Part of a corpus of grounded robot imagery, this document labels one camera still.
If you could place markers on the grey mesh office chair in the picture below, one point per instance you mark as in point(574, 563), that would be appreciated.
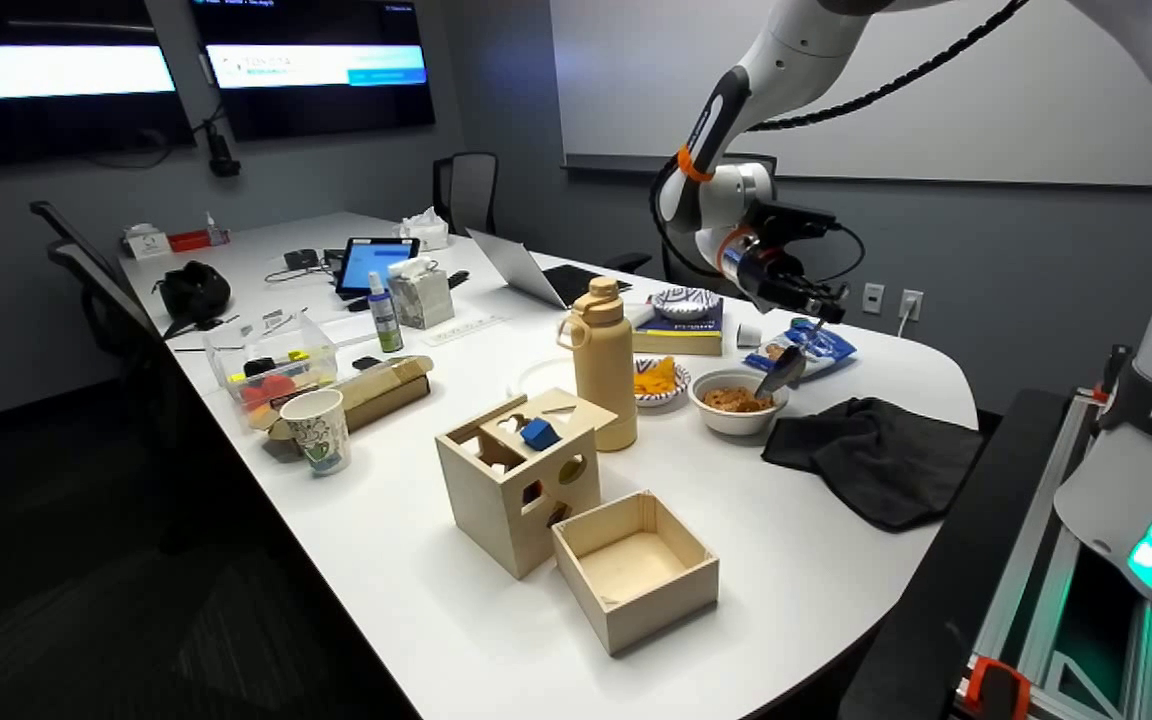
point(469, 189)
point(628, 261)

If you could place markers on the small wooden block box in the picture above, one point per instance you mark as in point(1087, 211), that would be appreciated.
point(386, 388)

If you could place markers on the wooden shape sorter box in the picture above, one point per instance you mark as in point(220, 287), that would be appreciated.
point(513, 501)

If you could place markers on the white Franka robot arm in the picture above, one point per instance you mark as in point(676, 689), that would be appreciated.
point(801, 52)

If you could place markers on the paper cup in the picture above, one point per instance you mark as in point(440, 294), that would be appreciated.
point(316, 434)

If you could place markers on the black device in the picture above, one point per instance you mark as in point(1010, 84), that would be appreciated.
point(303, 258)

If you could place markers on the open black laptop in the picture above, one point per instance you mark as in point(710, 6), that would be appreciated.
point(523, 274)

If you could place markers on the blue snack bag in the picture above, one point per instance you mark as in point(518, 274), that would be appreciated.
point(824, 348)

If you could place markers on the open wooden tray box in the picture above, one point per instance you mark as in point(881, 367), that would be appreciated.
point(636, 574)

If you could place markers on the white tissue pile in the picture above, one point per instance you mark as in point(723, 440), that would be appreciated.
point(425, 231)

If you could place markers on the black cloth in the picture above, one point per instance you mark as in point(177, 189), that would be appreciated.
point(876, 462)

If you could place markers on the tablet with blue screen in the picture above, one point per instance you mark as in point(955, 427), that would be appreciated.
point(379, 264)

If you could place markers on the white bowl with snacks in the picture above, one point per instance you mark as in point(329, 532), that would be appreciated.
point(733, 415)

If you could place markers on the blue block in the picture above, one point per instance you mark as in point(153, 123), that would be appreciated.
point(536, 434)

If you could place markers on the black stand panel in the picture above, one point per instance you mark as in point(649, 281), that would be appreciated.
point(920, 642)

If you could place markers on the black office chair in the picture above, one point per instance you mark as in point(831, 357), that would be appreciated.
point(102, 294)

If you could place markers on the whiteboard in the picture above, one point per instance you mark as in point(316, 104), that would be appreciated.
point(628, 80)

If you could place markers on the red flat box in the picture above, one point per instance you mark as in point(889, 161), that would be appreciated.
point(190, 242)

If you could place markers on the white carton box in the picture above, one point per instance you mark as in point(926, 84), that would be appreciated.
point(423, 296)

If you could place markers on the orange clamp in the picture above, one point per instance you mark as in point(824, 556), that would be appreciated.
point(995, 687)

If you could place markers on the tan water bottle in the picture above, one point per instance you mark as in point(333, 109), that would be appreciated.
point(603, 367)

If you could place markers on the camera on grey pole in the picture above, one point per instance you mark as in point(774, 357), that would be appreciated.
point(190, 66)

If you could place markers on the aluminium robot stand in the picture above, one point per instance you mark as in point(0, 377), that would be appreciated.
point(1042, 586)

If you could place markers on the small green spray bottle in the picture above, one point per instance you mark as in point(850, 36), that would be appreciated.
point(386, 321)

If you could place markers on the clear plastic marker container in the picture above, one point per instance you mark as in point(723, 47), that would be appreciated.
point(271, 367)

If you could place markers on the white wall outlet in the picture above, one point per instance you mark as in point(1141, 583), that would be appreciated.
point(915, 307)
point(872, 296)

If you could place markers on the black bag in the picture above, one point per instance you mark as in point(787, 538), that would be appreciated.
point(192, 294)

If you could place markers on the small bowl with orange food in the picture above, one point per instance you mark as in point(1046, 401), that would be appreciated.
point(662, 382)

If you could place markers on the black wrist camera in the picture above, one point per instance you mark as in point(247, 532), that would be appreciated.
point(790, 220)

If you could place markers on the wall monitor screen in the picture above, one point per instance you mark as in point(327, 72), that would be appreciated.
point(316, 66)
point(50, 72)

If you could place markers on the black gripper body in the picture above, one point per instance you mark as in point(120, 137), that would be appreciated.
point(768, 264)

